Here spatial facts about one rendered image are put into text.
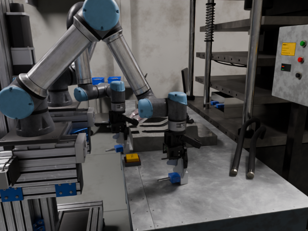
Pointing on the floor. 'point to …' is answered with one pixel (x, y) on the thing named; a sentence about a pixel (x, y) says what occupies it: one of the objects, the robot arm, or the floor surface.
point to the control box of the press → (292, 90)
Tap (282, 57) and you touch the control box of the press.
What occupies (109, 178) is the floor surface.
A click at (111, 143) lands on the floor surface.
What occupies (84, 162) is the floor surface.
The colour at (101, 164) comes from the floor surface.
